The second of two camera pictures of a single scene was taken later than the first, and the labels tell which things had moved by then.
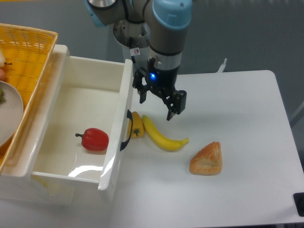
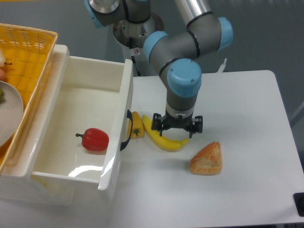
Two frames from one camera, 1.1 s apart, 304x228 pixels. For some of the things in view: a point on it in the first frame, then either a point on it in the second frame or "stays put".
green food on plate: [2, 98] stays put
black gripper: [161, 83] -> [170, 122]
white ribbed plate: [11, 113] stays put
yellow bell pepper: [137, 130] stays put
